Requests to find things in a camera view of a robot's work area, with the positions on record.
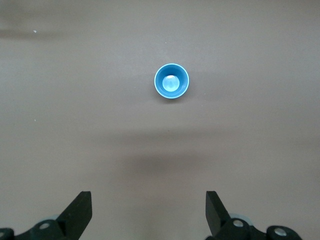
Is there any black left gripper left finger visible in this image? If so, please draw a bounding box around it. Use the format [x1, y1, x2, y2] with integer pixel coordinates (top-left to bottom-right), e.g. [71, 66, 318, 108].
[0, 191, 93, 240]

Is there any blue plastic cup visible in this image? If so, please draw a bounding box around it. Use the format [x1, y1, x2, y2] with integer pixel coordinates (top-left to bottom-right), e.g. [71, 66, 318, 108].
[153, 63, 190, 100]

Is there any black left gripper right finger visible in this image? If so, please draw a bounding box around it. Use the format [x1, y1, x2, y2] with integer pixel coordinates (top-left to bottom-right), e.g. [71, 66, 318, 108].
[205, 190, 305, 240]

